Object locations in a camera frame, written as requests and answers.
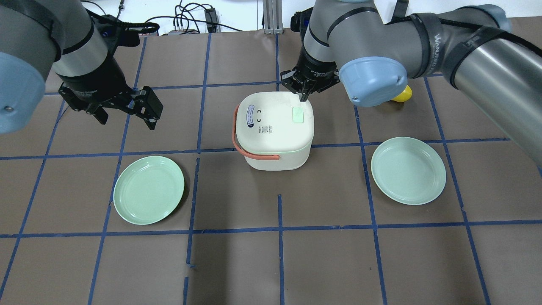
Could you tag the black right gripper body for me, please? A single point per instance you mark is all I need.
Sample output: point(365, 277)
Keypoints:
point(316, 67)

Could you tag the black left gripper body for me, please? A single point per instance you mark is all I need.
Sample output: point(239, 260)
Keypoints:
point(94, 79)

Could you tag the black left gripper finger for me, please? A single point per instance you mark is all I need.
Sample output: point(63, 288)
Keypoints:
point(101, 116)
point(151, 122)

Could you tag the white rice cooker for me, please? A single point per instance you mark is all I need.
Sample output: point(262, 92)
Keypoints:
point(273, 131)

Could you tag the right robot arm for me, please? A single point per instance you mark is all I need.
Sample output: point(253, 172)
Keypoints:
point(346, 41)

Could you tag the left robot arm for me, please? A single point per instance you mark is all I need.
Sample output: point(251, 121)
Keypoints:
point(62, 36)

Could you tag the green plate left side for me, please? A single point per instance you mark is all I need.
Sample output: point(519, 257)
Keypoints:
point(148, 190)

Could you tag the green plate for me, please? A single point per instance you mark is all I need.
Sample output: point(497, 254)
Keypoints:
point(408, 171)
point(148, 190)

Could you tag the yellow toy bell pepper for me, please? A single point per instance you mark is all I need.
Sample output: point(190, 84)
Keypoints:
point(404, 96)

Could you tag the black power adapter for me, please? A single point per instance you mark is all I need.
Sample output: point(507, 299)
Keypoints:
point(211, 17)

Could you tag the green plate right side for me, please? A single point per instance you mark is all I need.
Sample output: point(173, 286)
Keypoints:
point(408, 171)

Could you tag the aluminium frame post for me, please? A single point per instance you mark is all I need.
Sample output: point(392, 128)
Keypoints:
point(272, 17)

